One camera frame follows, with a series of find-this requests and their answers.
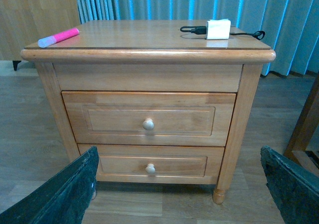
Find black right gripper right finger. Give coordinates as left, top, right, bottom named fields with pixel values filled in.
left=261, top=145, right=319, bottom=224

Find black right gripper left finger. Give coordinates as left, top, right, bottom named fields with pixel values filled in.
left=0, top=146, right=99, bottom=224

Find wooden drawer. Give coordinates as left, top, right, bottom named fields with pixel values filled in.
left=77, top=143, right=225, bottom=185
left=62, top=91, right=236, bottom=146

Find pink marker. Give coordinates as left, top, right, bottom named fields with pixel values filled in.
left=37, top=28, right=80, bottom=48

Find wooden nightstand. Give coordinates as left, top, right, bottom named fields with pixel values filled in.
left=21, top=20, right=276, bottom=204

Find grey blue curtain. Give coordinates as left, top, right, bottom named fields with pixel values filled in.
left=77, top=0, right=319, bottom=76

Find white charger block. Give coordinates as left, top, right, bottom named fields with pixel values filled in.
left=205, top=19, right=231, bottom=40

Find light wood cabinet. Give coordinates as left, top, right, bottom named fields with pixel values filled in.
left=0, top=0, right=80, bottom=70

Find dark wooden furniture frame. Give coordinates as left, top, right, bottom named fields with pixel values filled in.
left=284, top=77, right=319, bottom=176

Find black cable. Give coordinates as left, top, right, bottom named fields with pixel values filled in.
left=179, top=25, right=266, bottom=40

